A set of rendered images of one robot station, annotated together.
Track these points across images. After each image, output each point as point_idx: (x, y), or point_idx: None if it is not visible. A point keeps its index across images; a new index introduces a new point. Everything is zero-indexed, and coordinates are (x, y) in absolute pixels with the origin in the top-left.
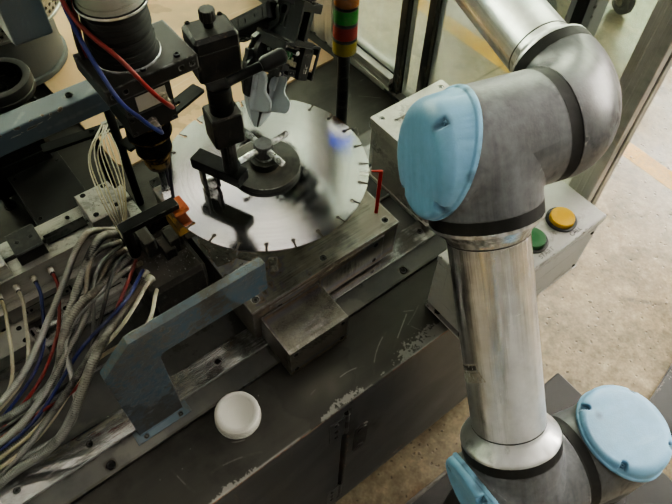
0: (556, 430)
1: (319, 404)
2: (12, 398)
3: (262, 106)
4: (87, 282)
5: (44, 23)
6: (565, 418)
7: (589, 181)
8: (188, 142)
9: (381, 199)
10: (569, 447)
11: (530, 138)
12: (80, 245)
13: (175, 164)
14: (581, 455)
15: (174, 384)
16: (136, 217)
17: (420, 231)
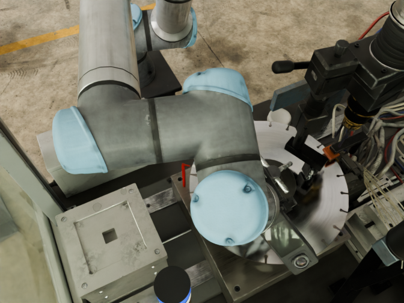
0: (154, 9)
1: None
2: (398, 145)
3: None
4: (376, 138)
5: None
6: (142, 27)
7: (28, 157)
8: (330, 219)
9: (166, 240)
10: (149, 14)
11: None
12: (389, 160)
13: (338, 198)
14: (145, 12)
15: (312, 136)
16: (356, 140)
17: (147, 206)
